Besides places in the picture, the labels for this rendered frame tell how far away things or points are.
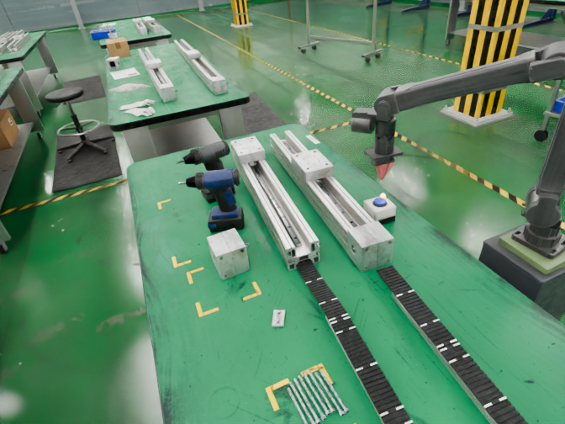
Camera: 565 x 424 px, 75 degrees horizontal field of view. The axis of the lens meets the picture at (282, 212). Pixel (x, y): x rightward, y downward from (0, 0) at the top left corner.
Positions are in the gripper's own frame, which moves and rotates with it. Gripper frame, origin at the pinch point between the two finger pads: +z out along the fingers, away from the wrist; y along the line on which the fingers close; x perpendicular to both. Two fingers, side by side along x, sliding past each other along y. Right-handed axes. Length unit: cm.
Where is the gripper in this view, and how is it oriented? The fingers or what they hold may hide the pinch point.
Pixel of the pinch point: (381, 177)
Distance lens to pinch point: 122.8
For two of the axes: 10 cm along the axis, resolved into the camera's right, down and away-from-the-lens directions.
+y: -9.5, 2.4, -2.1
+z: 0.8, 8.1, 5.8
